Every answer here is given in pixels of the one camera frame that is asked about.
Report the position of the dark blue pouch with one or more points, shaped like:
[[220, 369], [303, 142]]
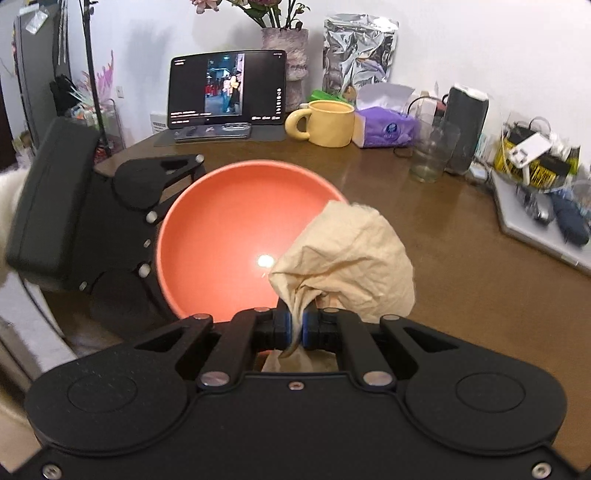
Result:
[[570, 217]]

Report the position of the clear drinking glass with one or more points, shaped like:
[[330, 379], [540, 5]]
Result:
[[427, 173]]

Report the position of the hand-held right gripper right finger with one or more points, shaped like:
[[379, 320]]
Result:
[[310, 330]]

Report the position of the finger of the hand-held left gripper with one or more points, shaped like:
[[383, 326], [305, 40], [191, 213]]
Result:
[[194, 164], [161, 309]]

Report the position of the silver laptop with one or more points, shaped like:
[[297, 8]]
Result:
[[521, 221]]

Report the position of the white power bank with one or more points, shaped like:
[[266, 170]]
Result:
[[531, 147]]

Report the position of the yellow mug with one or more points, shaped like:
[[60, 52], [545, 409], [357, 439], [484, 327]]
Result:
[[330, 127]]

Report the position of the dried rose bouquet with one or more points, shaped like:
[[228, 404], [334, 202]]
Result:
[[205, 4]]

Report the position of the beige cloth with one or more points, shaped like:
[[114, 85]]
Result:
[[351, 258]]

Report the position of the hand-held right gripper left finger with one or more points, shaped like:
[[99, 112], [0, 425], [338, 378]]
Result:
[[288, 330]]

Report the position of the silver foil bag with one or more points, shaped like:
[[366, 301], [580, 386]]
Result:
[[360, 55]]

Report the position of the white heater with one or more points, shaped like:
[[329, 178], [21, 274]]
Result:
[[159, 123]]

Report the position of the black cylindrical speaker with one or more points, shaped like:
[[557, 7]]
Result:
[[466, 124]]

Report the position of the storage rack with colourful things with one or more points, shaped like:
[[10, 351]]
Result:
[[92, 110]]

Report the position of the purple tissue box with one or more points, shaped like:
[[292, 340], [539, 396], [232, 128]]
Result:
[[383, 131]]

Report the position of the orange footed bowl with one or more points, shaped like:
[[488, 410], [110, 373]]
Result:
[[221, 230]]

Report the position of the grey tablet folio cover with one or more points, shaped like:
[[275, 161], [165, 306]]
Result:
[[272, 134]]

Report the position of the yellow and black box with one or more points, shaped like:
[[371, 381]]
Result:
[[540, 175]]

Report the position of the grey computer mouse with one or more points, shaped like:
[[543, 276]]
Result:
[[538, 210]]

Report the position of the green packet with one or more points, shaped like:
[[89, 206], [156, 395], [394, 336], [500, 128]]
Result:
[[323, 96]]

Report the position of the black tablet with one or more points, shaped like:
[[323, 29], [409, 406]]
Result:
[[189, 92]]

